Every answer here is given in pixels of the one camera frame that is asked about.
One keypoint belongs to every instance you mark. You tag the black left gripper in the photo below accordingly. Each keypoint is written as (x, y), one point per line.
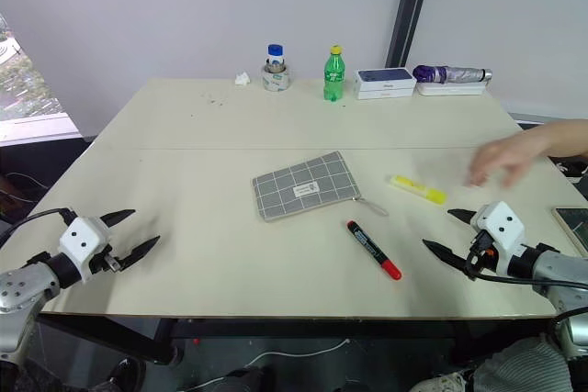
(106, 263)

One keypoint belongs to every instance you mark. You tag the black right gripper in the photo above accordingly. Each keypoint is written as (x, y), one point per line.
(480, 247)

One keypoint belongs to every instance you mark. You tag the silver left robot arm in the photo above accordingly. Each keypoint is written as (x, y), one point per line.
(23, 288)

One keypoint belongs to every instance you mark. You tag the person's bare forearm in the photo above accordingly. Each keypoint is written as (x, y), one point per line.
(569, 137)

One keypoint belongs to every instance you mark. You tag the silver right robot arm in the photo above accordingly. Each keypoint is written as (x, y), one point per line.
(560, 268)

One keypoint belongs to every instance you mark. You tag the grey checked pencil pouch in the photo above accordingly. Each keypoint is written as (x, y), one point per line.
(298, 185)

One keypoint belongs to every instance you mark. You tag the person's bare hand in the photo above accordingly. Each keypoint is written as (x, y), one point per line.
(510, 153)

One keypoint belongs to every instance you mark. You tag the yellow highlighter pen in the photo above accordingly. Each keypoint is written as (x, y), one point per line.
(418, 188)

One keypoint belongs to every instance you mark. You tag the black marker with red cap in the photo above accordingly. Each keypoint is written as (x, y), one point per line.
(372, 247)

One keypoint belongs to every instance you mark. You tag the dark rounded shoe shape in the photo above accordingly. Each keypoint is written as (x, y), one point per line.
(126, 376)

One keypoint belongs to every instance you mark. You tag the flat white box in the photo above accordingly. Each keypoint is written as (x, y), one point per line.
(450, 89)

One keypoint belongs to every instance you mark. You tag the grey striped fabric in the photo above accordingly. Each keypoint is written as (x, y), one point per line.
(523, 364)

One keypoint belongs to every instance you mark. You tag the white lace fabric shape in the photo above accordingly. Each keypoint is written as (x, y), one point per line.
(445, 384)

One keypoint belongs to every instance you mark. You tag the plain white phone box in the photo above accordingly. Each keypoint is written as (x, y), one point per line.
(383, 94)

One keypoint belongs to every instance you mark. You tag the folded purple umbrella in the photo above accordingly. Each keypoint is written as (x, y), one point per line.
(441, 74)

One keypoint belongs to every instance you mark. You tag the white box with blue lid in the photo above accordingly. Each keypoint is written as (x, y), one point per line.
(383, 77)

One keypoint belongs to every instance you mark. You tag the window with outdoor view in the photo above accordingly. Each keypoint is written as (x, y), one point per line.
(23, 93)

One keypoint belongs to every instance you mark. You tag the crumpled white tissue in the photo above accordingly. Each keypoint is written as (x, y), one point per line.
(242, 79)

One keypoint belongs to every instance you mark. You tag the green plastic soda bottle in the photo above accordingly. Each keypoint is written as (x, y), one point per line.
(334, 77)

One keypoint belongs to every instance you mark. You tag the printed tape roll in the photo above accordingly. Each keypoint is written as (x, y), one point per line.
(275, 84)

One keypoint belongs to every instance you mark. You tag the white bottle with blue cap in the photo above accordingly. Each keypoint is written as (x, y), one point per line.
(275, 59)

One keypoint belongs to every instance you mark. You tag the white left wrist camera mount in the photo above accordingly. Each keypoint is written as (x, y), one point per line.
(82, 238)

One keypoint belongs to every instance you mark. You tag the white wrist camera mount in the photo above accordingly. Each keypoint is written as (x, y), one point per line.
(500, 224)
(82, 238)

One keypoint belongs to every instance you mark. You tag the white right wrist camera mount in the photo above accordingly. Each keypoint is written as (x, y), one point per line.
(500, 224)

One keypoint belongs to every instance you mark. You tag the smartphone with light frame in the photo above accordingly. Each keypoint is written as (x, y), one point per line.
(574, 227)

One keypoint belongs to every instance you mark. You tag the dark vertical wall strip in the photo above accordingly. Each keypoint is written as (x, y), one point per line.
(409, 11)

